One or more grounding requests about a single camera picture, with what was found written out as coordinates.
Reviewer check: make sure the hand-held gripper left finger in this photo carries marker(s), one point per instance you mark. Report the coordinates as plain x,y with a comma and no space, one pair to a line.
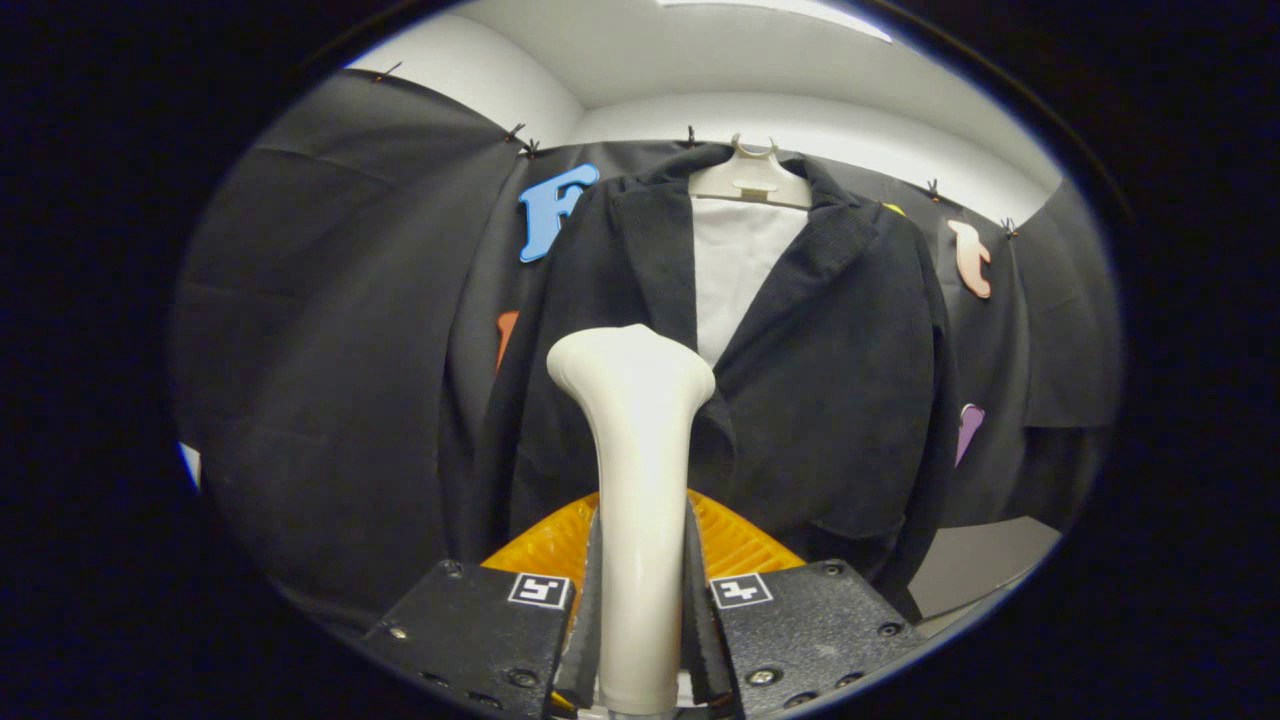
480,630

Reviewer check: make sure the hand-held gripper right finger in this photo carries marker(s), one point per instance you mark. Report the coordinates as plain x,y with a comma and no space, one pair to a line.
800,625

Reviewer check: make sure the white garment steamer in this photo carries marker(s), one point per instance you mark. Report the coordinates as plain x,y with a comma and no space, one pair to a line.
635,480

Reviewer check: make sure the black blazer jacket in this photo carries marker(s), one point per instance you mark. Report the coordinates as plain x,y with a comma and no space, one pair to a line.
830,380

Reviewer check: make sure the white shirt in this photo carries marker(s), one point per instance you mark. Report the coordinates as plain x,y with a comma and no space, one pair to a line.
735,270

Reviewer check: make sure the white clothes hanger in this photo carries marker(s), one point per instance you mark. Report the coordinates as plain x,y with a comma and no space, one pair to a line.
750,182

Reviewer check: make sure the grey cabinet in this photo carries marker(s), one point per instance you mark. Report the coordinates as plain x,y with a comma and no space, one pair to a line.
975,565

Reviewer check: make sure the black backdrop cloth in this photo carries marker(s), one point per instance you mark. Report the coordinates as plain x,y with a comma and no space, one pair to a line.
330,380

